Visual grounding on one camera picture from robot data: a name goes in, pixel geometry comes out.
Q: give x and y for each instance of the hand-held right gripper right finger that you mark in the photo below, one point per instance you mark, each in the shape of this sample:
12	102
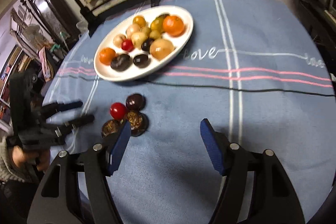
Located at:
214	150

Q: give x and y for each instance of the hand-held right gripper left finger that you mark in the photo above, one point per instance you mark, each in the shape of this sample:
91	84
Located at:
119	148

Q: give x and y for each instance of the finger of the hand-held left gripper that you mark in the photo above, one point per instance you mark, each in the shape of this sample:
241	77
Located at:
65	106
78	122

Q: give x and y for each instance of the red cherry tomato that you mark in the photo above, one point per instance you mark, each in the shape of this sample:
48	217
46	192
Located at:
127	45
118	110

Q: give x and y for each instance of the dark purple plum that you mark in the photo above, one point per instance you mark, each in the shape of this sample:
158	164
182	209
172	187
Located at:
135	102
147	44
141	60

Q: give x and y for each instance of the orange tangerine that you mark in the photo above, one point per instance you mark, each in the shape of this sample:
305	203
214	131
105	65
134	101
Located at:
107	56
173	25

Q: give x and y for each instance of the beige round fruit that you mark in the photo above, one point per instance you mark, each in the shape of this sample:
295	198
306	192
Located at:
138	39
119	39
132	29

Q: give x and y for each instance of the orange-brown passion fruit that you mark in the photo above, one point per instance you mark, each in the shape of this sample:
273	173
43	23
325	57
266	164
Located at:
161	49

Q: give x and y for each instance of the small yellow-green fruit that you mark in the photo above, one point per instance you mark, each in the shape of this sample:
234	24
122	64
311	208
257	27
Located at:
146	30
155	34

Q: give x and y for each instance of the yellow-orange kumquat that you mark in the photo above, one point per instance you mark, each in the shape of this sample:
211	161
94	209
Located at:
139	21

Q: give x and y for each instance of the white round plate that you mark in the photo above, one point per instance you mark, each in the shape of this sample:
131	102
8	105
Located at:
181	40

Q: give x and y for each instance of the green-yellow mandarin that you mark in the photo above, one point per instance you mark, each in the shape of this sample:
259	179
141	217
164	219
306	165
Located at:
157	24

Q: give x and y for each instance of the person's left forearm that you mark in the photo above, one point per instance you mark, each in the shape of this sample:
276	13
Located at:
13	174

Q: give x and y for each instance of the person's left hand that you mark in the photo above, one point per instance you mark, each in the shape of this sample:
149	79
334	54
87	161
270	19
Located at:
23	157

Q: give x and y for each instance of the blue plaid tablecloth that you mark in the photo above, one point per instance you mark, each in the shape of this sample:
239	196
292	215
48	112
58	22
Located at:
236	134

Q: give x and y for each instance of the pink cloth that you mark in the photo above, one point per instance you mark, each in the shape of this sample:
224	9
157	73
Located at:
44	61

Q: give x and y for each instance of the wooden bookshelf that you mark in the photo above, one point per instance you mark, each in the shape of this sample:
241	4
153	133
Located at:
10	66

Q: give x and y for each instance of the white electric fan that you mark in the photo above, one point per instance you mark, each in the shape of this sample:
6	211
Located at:
32	31

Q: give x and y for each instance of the dark wood framed mirror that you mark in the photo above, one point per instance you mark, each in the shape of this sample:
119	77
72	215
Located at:
47	6

